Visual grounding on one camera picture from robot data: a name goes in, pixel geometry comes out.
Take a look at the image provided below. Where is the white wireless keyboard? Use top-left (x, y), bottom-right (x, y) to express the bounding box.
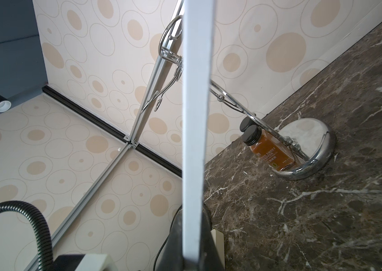
top-left (182, 1), bottom-right (216, 271)

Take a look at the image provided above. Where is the orange spice bottle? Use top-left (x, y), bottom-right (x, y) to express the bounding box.
top-left (241, 125), bottom-right (297, 172)

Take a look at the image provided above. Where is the dark spice bottle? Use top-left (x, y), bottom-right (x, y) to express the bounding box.
top-left (239, 116), bottom-right (255, 133)

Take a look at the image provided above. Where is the aluminium rail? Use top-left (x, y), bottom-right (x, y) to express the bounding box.
top-left (126, 1), bottom-right (185, 149)
top-left (24, 142), bottom-right (136, 271)

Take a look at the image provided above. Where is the aluminium back rail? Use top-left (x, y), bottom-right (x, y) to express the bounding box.
top-left (126, 1), bottom-right (185, 149)

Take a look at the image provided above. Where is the beige red power strip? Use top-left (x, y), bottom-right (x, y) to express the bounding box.
top-left (211, 229), bottom-right (226, 268)

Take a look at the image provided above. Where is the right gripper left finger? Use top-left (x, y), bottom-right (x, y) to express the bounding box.
top-left (155, 206), bottom-right (184, 271)

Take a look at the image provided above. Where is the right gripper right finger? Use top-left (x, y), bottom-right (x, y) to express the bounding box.
top-left (199, 204), bottom-right (225, 271)

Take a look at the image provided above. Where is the chrome hook stand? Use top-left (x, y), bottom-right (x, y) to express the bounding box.
top-left (139, 15), bottom-right (337, 181)

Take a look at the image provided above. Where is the aluminium left rail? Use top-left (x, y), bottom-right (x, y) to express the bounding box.
top-left (24, 142), bottom-right (136, 271)

